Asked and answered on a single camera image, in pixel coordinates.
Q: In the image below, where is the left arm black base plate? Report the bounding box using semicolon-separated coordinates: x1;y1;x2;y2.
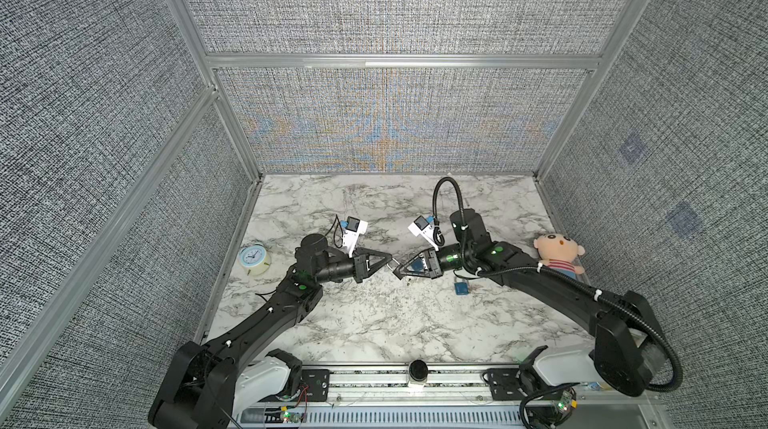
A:
257;369;331;405

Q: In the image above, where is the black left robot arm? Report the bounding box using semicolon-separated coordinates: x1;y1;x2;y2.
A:
148;233;393;428

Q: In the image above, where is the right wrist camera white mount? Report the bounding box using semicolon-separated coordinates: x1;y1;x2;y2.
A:
408;216;442;250

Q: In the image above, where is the black knob on rail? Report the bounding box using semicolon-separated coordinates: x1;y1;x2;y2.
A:
407;359;430;386

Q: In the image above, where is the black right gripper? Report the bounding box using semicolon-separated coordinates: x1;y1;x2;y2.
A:
398;245;475;281

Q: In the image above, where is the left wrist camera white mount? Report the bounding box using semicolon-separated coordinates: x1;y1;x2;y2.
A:
341;216;368;257

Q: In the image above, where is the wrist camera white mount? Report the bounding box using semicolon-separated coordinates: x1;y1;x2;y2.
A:
341;216;368;257
408;216;442;250

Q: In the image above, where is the pink plush doll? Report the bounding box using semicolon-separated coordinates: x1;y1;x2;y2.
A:
533;233;586;279

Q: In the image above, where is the small black padlock front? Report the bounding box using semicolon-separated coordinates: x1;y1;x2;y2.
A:
388;260;404;280

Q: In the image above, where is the blue padlock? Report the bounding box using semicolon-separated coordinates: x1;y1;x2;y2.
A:
454;279;470;296

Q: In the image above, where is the small blue alarm clock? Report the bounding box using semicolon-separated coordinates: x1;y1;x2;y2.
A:
237;244;271;277

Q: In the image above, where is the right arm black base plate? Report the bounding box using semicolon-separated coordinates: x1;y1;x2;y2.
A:
483;367;577;402

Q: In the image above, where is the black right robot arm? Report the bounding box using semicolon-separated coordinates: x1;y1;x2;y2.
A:
394;209;684;397

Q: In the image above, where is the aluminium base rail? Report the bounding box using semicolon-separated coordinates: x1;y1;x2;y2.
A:
226;362;651;428

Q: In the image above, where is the black corrugated cable conduit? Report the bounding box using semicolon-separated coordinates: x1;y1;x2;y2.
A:
431;176;684;393

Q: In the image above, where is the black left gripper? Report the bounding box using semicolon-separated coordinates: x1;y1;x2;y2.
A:
314;249;391;287

